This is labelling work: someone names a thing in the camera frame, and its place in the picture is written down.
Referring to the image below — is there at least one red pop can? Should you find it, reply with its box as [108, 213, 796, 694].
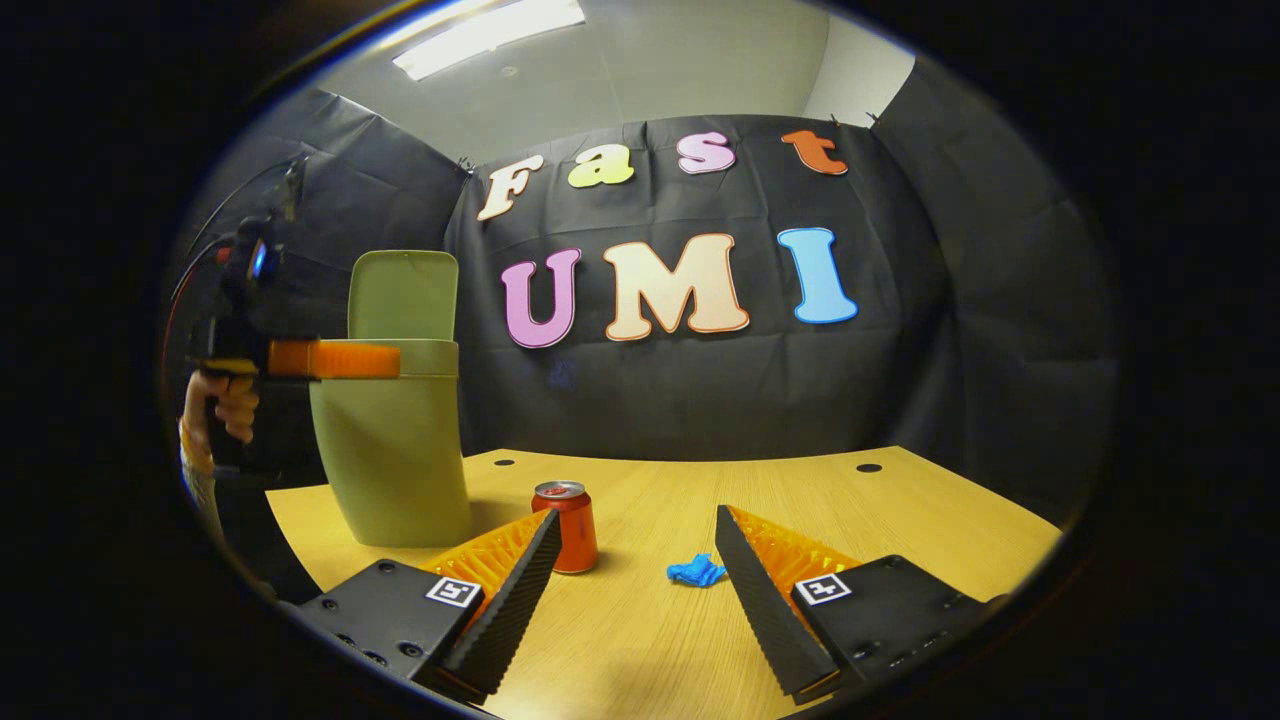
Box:
[531, 481, 600, 576]

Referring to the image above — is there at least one wooden desktop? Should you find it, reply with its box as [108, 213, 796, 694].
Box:
[265, 446, 1063, 720]

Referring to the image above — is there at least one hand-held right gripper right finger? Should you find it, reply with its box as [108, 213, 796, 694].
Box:
[714, 504, 1011, 706]

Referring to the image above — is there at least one black backdrop cloth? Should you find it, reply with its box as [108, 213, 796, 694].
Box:
[160, 88, 1121, 521]

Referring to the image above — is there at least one green desktop garbage bin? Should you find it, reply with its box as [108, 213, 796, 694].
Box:
[308, 249, 473, 549]

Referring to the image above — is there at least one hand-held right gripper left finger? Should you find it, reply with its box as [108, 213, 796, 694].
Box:
[295, 508, 563, 706]

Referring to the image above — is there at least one blue paper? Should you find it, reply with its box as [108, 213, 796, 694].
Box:
[666, 553, 728, 589]

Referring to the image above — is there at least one ceiling light panel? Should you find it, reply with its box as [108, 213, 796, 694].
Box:
[392, 0, 587, 82]

